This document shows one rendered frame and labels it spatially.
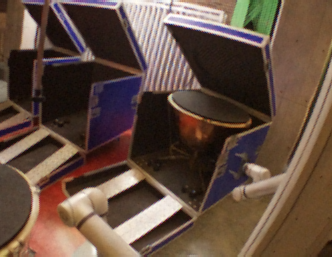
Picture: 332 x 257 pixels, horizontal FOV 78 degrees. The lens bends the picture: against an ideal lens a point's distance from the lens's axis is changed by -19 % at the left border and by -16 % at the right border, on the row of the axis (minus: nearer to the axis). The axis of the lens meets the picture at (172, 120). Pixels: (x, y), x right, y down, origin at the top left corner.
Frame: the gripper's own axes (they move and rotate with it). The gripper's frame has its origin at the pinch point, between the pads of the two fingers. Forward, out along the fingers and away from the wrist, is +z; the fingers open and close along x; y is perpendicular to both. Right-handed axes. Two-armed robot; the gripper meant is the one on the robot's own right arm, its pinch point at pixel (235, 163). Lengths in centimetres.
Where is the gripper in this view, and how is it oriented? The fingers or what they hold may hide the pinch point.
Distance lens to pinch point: 183.7
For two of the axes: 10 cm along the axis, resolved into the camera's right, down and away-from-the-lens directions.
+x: -3.5, 9.3, -0.5
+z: -4.2, -1.1, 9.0
